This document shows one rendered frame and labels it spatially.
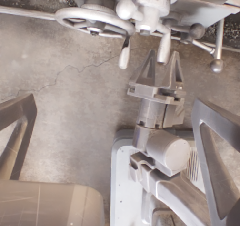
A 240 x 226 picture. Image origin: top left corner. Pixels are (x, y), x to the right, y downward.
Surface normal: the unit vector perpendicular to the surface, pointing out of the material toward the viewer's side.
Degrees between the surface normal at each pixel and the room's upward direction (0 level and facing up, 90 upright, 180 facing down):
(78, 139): 0
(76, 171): 0
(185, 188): 73
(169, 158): 27
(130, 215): 0
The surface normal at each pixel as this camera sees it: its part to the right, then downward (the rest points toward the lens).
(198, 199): -0.10, -0.90
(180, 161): 0.44, 0.19
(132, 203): -0.01, 0.13
